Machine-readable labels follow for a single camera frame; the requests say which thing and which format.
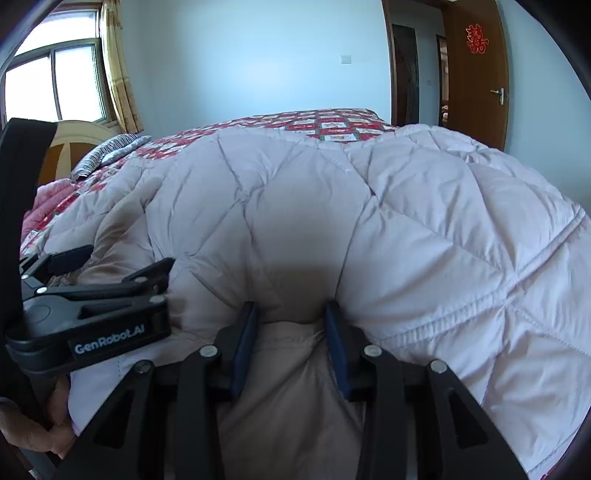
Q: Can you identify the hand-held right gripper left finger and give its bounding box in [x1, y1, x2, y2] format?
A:
[60, 301, 260, 480]

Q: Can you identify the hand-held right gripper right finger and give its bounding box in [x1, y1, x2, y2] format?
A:
[323, 301, 529, 480]

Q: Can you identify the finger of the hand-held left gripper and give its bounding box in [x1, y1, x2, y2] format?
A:
[18, 244, 95, 288]
[41, 257, 176, 304]

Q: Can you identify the pale pink quilted puffer jacket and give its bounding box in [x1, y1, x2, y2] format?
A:
[21, 124, 591, 480]

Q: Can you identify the person's left hand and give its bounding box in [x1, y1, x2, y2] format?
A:
[0, 376, 78, 462]

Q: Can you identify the pink folded blanket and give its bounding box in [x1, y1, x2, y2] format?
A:
[25, 178, 77, 222]

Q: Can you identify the striped pillow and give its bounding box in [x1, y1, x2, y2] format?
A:
[71, 133, 153, 178]

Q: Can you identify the cream and wood headboard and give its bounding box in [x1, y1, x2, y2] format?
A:
[34, 121, 118, 185]

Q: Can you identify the window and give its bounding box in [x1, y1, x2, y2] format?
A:
[0, 2, 116, 130]

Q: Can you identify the yellow patterned curtain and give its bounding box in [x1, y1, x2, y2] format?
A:
[99, 0, 145, 134]

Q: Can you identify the red checked printed bedspread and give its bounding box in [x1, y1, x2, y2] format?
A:
[21, 108, 398, 259]

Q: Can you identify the brown wooden door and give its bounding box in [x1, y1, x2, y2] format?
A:
[442, 0, 511, 153]

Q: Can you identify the red paper door decoration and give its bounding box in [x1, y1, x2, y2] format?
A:
[465, 24, 490, 54]

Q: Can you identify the dark wooden door frame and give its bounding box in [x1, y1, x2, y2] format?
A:
[381, 0, 451, 127]

